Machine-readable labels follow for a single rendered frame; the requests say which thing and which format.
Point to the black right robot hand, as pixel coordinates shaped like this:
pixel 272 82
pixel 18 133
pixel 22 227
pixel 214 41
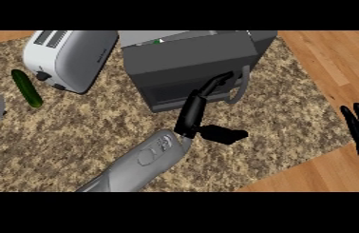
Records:
pixel 352 122

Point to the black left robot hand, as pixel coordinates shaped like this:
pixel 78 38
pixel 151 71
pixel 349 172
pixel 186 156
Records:
pixel 192 113

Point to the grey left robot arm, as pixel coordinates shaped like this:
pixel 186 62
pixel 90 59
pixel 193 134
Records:
pixel 145 162

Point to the dark grey microwave door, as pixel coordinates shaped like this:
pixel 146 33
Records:
pixel 186 65

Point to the dark grey microwave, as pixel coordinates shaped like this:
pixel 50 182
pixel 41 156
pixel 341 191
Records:
pixel 263 42

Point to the green white carton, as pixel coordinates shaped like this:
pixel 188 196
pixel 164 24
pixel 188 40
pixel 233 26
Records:
pixel 158 41

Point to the white toaster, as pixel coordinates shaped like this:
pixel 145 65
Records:
pixel 69 59

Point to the green cucumber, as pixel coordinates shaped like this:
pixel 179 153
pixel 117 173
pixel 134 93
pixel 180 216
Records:
pixel 27 88

